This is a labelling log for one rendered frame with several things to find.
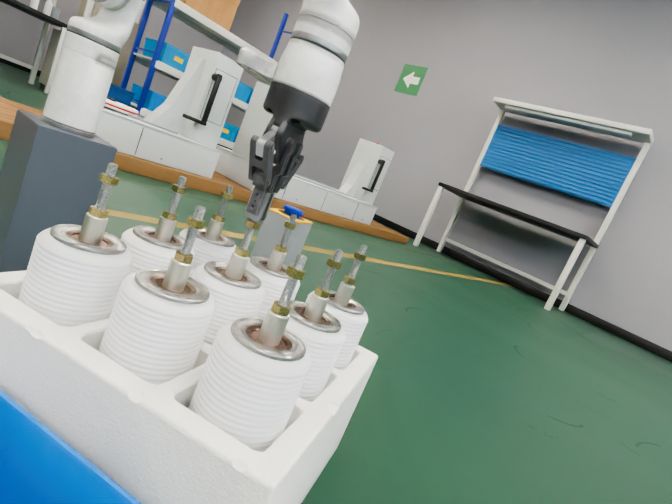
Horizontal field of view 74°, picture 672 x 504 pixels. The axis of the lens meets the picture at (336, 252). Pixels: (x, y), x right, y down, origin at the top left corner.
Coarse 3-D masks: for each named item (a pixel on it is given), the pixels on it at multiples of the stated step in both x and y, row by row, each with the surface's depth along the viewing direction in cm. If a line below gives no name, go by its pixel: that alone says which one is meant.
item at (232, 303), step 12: (204, 264) 57; (192, 276) 55; (204, 276) 54; (216, 288) 53; (228, 288) 53; (240, 288) 54; (264, 288) 58; (216, 300) 53; (228, 300) 53; (240, 300) 54; (252, 300) 55; (216, 312) 53; (228, 312) 53; (240, 312) 54; (252, 312) 56; (216, 324) 53
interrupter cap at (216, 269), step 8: (208, 264) 56; (216, 264) 58; (224, 264) 59; (208, 272) 54; (216, 272) 55; (224, 272) 57; (248, 272) 60; (224, 280) 53; (232, 280) 54; (240, 280) 57; (248, 280) 57; (256, 280) 58; (248, 288) 55; (256, 288) 56
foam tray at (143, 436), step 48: (0, 288) 47; (0, 336) 43; (48, 336) 42; (96, 336) 46; (0, 384) 43; (48, 384) 41; (96, 384) 40; (144, 384) 41; (192, 384) 44; (336, 384) 56; (96, 432) 40; (144, 432) 38; (192, 432) 37; (288, 432) 42; (336, 432) 62; (144, 480) 38; (192, 480) 37; (240, 480) 36; (288, 480) 40
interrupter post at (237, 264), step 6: (234, 252) 56; (234, 258) 56; (240, 258) 56; (246, 258) 56; (228, 264) 56; (234, 264) 56; (240, 264) 56; (246, 264) 57; (228, 270) 56; (234, 270) 56; (240, 270) 56; (228, 276) 56; (234, 276) 56; (240, 276) 57
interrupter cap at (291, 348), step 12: (240, 324) 43; (252, 324) 44; (240, 336) 40; (252, 336) 42; (288, 336) 45; (252, 348) 39; (264, 348) 40; (276, 348) 42; (288, 348) 42; (300, 348) 43; (288, 360) 40
